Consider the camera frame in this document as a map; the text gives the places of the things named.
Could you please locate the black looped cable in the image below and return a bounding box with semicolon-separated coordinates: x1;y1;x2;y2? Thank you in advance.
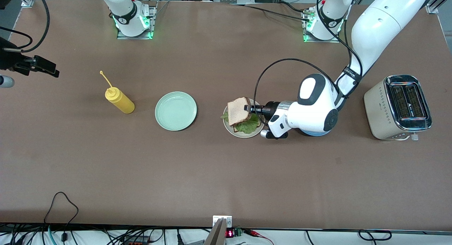
44;191;79;242

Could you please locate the light green plate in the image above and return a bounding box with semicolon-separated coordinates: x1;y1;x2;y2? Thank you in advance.
155;91;197;131

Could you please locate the red clip lead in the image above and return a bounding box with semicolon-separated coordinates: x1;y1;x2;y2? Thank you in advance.
244;229;274;245

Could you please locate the green lettuce leaf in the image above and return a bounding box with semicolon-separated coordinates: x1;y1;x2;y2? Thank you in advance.
221;111;262;135

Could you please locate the beige chrome toaster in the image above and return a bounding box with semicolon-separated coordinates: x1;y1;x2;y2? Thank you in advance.
364;75;433;141

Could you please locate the black coiled cable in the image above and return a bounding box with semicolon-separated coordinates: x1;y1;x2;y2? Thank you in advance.
358;229;392;241

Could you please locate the thin black table cable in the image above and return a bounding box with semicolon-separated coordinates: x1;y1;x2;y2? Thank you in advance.
229;1;313;23

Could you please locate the yellow squeeze bottle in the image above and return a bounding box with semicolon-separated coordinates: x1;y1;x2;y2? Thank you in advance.
100;71;135;114

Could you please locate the blue plate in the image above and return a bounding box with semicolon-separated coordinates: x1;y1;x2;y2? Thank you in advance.
299;128;333;137

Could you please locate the beige plate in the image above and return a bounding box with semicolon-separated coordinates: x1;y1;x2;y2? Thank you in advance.
223;97;265;138

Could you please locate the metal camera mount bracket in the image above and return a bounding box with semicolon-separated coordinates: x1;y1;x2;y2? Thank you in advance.
203;215;233;245

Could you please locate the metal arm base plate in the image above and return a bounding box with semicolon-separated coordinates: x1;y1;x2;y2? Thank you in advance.
302;8;341;43
117;1;157;40

